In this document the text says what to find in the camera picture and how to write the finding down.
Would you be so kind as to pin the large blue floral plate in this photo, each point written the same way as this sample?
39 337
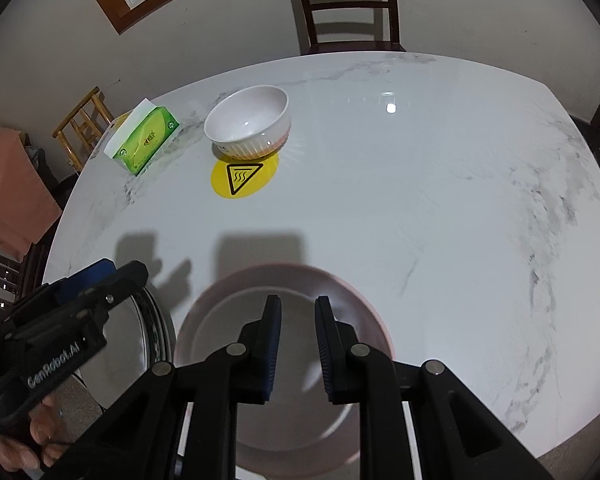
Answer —
159 325

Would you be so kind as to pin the bamboo chair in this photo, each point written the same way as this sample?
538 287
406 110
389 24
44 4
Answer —
76 114

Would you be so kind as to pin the plain white ribbed bowl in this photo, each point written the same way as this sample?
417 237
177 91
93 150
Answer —
245 120

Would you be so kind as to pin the pink bowl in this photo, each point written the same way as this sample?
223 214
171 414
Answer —
300 340

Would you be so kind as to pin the pink cloth-covered box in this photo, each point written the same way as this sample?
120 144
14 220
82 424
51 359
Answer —
10 185

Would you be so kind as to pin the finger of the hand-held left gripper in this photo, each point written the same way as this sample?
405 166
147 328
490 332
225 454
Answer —
127 280
92 272

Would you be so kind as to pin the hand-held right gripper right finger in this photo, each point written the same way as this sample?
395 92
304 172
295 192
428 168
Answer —
325 350

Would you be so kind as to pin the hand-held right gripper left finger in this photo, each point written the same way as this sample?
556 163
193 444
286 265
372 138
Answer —
271 350

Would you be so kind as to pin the person's left hand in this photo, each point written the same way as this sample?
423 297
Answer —
35 427

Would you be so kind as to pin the green tissue box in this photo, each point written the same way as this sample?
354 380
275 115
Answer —
147 142

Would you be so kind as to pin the yellow round warning sticker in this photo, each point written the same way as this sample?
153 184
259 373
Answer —
260 180

